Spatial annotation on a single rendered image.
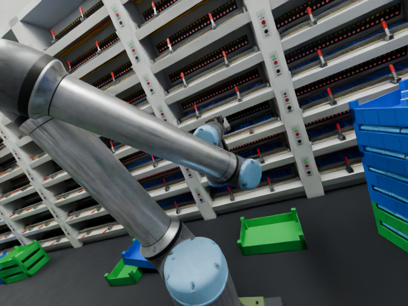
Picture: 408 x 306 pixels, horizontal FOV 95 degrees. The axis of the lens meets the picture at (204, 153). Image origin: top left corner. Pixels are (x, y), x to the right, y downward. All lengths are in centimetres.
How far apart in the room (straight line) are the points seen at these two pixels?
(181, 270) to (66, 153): 37
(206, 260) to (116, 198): 27
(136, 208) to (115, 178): 10
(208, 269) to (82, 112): 41
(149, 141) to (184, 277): 31
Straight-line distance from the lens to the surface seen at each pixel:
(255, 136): 114
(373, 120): 79
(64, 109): 41
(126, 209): 55
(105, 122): 40
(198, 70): 133
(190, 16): 143
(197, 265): 50
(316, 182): 129
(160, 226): 59
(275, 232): 113
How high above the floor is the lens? 72
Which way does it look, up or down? 12 degrees down
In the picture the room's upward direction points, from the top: 23 degrees counter-clockwise
